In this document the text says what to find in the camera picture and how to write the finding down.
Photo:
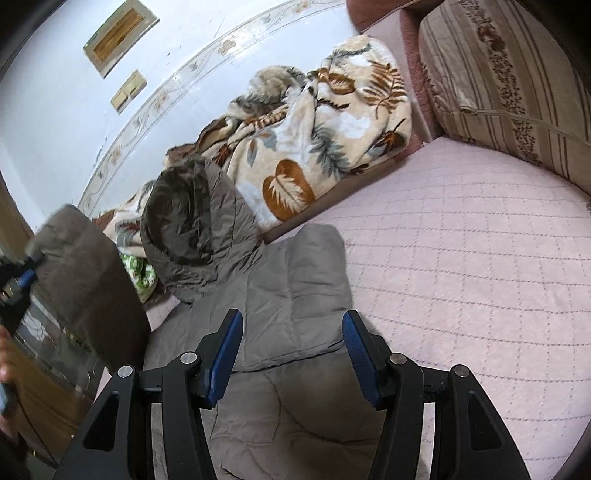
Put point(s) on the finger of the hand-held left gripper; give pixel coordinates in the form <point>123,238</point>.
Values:
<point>27,279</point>

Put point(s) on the small framed wall picture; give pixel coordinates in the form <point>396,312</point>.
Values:
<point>128,91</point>

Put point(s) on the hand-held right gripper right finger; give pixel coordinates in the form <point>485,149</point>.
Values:
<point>360,360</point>

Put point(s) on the striped floral beige pillow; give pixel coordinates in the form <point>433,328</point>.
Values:
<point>498,69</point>

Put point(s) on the wooden wardrobe with glass door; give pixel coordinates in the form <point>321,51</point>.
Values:
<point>41,401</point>

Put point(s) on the green and white patterned pillow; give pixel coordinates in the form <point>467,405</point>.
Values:
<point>138,277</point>

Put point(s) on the large framed wall picture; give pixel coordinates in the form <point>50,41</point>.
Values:
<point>121,34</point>

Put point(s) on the pink quilted bed cover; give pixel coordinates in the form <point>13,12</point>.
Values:
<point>461,277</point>

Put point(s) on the person's left hand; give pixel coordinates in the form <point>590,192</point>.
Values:
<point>4,350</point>

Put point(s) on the leaf-print fleece blanket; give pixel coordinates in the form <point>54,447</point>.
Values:
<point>295,152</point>

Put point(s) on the grey-brown quilted comforter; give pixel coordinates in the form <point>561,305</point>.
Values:
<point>286,286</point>

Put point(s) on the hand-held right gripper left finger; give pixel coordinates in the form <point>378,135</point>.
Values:
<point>226,355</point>

